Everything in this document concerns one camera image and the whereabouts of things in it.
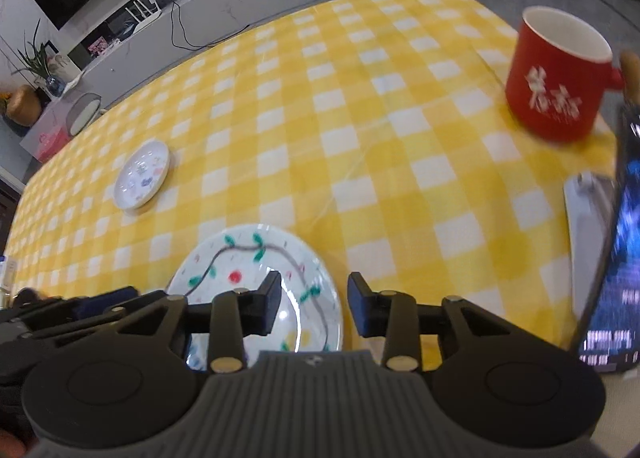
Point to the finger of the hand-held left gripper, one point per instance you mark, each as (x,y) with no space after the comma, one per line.
(95,308)

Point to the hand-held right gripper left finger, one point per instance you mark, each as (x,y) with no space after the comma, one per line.
(272,308)

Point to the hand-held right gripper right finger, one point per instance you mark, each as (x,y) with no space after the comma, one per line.
(360,308)

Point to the large white painted plate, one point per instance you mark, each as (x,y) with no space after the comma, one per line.
(225,258)

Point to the person's left hand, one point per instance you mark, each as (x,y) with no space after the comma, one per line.
(11,445)

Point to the small white painted plate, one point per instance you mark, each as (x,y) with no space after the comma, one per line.
(142,181)

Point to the yellow checked tablecloth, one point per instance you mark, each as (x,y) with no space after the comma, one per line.
(350,137)

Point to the pink and white box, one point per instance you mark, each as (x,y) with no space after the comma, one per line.
(47,140)

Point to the grey round-top container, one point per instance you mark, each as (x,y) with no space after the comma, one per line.
(82,110)

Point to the brown round pot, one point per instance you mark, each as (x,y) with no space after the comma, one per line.
(22,105)

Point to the silver tablet stand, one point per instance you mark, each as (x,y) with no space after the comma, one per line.
(582,238)

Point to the white jar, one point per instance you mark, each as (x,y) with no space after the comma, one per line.
(65,67)

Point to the thin-leaved potted plant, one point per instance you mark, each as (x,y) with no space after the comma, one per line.
(35,57)

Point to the red mug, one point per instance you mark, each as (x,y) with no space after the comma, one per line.
(550,87)

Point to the white router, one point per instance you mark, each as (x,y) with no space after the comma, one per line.
(147,17)

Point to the white tv cabinet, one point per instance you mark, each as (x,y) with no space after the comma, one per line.
(250,2)

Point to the light wooden object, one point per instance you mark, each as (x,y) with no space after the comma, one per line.
(630,72)

